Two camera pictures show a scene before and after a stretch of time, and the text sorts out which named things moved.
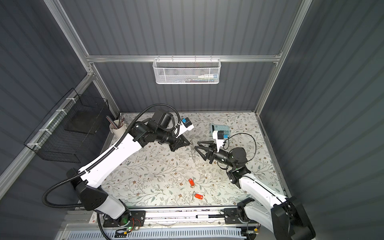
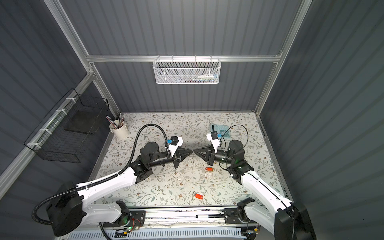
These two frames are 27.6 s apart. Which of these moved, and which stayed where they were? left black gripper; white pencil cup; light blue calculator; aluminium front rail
Moved: left black gripper
Stayed: aluminium front rail; white pencil cup; light blue calculator
